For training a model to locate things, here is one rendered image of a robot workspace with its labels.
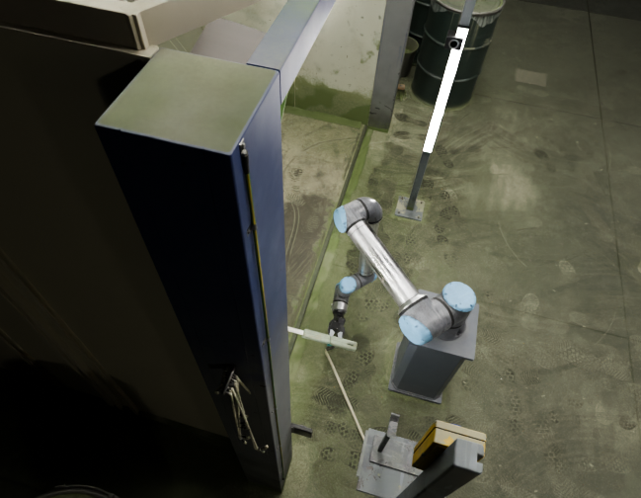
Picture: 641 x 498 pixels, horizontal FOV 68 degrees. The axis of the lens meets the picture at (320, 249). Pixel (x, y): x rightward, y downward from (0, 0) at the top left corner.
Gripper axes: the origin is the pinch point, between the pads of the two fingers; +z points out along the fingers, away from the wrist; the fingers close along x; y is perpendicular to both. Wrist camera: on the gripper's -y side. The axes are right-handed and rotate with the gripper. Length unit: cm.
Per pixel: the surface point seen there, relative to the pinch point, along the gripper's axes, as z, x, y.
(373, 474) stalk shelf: 64, -7, -74
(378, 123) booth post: -206, -16, 47
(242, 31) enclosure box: -78, 83, -119
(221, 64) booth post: 21, 68, -204
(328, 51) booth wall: -220, 42, 6
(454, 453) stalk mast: 59, 6, -158
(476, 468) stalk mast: 61, 2, -160
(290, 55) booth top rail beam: 16, 60, -205
